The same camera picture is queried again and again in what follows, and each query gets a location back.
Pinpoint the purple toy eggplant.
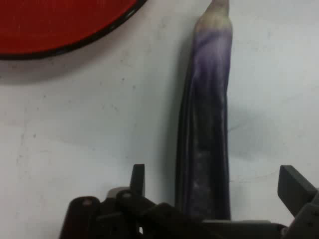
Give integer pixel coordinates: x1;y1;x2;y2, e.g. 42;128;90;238
175;0;234;221

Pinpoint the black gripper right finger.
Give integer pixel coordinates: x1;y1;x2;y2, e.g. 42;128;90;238
277;165;319;239

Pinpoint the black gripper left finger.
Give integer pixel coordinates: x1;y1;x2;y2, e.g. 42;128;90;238
58;163;203;239

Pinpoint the red round plate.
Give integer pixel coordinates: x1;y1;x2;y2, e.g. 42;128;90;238
0;0;148;60

